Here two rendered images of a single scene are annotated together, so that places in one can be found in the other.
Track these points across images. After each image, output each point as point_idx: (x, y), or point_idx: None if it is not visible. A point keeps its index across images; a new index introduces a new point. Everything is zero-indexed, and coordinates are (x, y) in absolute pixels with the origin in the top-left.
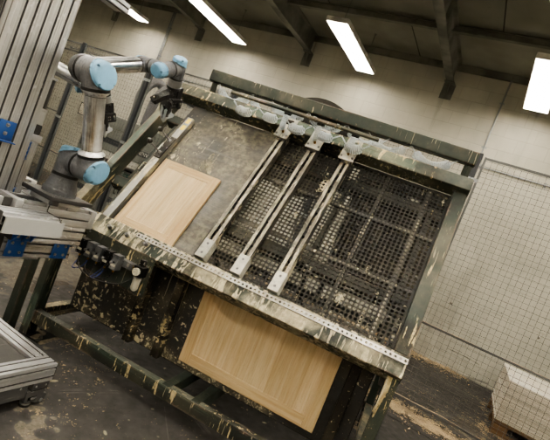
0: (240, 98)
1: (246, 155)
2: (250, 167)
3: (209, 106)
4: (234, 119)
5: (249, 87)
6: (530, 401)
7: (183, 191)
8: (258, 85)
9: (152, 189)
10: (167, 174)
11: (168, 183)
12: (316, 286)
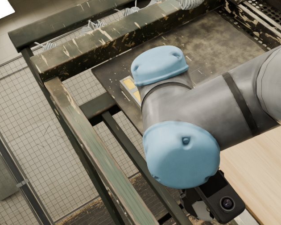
0: (82, 34)
1: (236, 49)
2: (259, 53)
3: (118, 47)
4: (156, 35)
5: (78, 15)
6: None
7: None
8: (86, 5)
9: (269, 196)
10: (237, 158)
11: (262, 164)
12: (122, 169)
